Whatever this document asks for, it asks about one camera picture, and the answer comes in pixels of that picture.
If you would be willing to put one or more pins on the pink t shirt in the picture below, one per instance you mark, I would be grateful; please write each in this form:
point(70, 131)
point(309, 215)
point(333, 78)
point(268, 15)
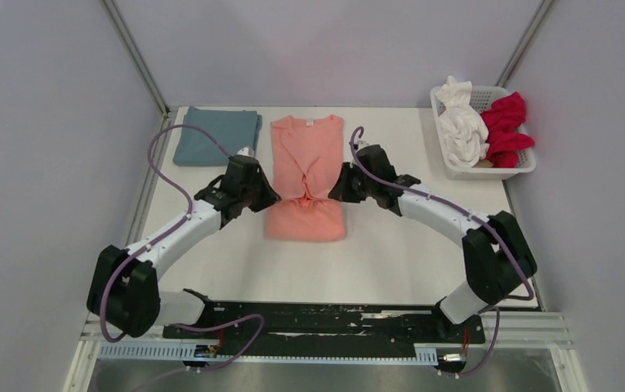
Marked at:
point(307, 161)

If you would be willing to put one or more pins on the aluminium front rail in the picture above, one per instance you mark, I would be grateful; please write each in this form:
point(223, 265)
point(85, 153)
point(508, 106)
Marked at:
point(517, 329)

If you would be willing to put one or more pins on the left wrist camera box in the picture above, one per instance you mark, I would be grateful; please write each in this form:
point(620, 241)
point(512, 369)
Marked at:
point(247, 152)

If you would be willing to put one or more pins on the crumpled red t shirt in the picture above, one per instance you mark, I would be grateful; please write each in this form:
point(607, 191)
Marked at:
point(503, 119)

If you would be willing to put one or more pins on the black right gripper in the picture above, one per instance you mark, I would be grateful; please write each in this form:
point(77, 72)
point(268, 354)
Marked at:
point(341, 192)

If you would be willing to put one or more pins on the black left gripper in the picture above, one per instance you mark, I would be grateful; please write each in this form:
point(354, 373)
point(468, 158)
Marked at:
point(270, 196)

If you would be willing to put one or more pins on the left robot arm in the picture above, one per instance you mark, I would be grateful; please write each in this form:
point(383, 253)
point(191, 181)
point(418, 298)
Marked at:
point(124, 290)

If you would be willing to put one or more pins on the folded blue-grey t shirt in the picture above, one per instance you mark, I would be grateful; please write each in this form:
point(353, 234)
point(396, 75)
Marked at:
point(210, 136)

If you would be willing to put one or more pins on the crumpled white t shirt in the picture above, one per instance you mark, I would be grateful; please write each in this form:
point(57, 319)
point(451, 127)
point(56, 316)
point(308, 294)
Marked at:
point(464, 130)

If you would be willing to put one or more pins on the aluminium frame post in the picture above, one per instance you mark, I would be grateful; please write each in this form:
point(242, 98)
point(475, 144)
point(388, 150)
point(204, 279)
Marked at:
point(526, 39)
point(125, 36)

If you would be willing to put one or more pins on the right aluminium frame post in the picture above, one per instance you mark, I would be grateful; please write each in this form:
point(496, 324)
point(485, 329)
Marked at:
point(526, 39)

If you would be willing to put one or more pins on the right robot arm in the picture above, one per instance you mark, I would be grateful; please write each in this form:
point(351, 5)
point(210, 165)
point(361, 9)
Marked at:
point(497, 258)

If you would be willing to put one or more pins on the left aluminium frame post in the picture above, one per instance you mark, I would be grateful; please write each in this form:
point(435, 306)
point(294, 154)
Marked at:
point(125, 36)

